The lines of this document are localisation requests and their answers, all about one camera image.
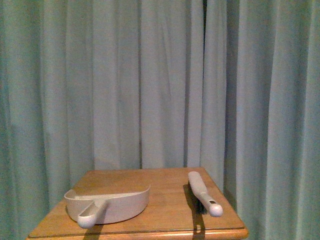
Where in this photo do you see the beige hand brush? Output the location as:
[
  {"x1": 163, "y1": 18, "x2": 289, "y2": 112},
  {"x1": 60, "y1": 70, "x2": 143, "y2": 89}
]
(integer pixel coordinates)
[{"x1": 188, "y1": 171, "x2": 224, "y2": 217}]

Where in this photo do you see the beige plastic dustpan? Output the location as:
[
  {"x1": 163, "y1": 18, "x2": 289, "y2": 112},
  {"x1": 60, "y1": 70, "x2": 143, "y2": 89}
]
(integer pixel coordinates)
[{"x1": 64, "y1": 185, "x2": 151, "y2": 229}]

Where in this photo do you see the teal curtain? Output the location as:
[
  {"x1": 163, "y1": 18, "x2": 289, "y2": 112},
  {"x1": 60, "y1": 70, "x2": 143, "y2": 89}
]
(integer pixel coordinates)
[{"x1": 0, "y1": 0, "x2": 320, "y2": 240}]

